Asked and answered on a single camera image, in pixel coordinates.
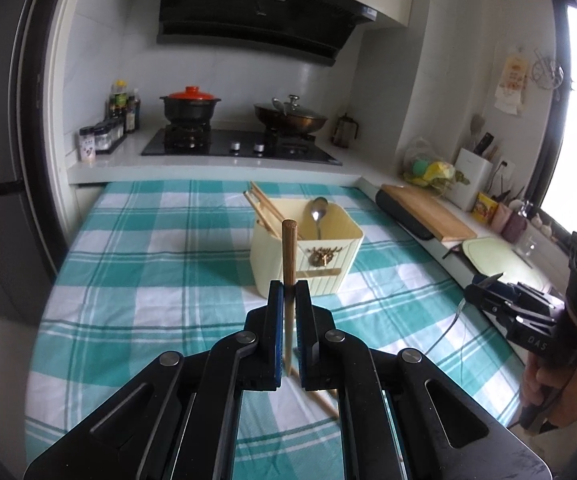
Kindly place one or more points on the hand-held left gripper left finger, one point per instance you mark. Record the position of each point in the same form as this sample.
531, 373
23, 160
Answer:
276, 340

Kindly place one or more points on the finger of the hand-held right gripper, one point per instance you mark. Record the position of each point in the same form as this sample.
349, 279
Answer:
523, 296
508, 312

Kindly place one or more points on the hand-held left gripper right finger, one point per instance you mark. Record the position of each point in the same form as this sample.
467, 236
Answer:
304, 340

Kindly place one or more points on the thin dark metal utensil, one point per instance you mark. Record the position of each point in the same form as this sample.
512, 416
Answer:
460, 308

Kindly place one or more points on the cream utensil holder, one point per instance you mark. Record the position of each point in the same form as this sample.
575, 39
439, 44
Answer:
268, 260

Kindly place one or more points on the large metal spoon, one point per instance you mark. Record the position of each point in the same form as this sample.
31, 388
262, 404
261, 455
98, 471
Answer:
318, 210

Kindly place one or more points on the person's right hand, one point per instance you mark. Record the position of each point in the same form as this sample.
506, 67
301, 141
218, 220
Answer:
571, 402

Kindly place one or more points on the pale green cutting board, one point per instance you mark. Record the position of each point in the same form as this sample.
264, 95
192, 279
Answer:
498, 262

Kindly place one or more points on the purple cup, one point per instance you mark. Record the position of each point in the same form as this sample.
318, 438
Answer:
513, 227

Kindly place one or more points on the pink cup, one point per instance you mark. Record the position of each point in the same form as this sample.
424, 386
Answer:
500, 219

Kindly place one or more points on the yellow packet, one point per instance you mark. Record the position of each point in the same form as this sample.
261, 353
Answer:
483, 208

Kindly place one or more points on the wooden cutting board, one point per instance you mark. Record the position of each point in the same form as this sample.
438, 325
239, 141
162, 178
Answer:
438, 215

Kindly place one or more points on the white kitchen tool box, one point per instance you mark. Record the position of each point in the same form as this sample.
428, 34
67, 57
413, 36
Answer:
471, 182

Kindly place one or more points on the teal checked tablecloth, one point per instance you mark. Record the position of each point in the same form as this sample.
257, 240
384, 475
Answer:
143, 270

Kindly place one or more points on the plastic bag with produce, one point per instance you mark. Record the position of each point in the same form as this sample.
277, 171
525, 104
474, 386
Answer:
431, 170

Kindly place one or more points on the grey spatula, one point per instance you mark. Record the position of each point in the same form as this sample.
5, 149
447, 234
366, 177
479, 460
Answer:
477, 127

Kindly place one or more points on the black gas stove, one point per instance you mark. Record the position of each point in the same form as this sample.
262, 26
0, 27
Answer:
238, 147

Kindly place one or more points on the glass french press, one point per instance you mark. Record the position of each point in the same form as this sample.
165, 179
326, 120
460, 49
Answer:
345, 132

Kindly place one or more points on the dark wok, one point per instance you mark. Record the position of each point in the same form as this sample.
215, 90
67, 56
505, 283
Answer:
293, 121

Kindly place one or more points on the glass wok lid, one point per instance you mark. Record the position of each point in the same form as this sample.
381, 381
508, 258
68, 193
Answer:
293, 105

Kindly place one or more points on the black pot with orange lid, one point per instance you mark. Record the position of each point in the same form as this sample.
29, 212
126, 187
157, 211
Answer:
191, 105

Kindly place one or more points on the dark sauce bottle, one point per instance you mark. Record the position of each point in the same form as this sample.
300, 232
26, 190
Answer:
133, 112

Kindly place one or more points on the white label spice jar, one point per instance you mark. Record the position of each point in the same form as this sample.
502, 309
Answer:
88, 147

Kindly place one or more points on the tall sauce bottle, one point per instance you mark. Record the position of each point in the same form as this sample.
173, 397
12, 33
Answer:
117, 100

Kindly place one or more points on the black range hood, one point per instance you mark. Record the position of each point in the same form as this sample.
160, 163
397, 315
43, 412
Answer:
253, 15

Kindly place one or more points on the wall socket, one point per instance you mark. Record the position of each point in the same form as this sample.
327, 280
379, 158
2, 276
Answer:
504, 167

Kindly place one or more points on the wall calendar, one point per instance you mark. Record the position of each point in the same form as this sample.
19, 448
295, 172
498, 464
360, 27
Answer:
511, 80

